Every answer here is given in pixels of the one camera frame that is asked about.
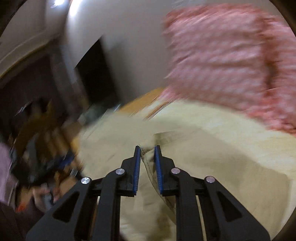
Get khaki pants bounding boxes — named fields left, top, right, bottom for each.
left=78, top=101, right=295, bottom=240

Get orange cream patterned bedspread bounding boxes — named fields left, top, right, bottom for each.
left=63, top=88, right=172, bottom=152

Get rear pink polka dot pillow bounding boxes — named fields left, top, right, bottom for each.
left=247, top=13, right=295, bottom=136

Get pink polka dot pillow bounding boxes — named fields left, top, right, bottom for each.
left=161, top=4, right=269, bottom=113
left=247, top=13, right=295, bottom=136

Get front pink polka dot pillow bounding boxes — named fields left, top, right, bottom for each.
left=161, top=4, right=269, bottom=113

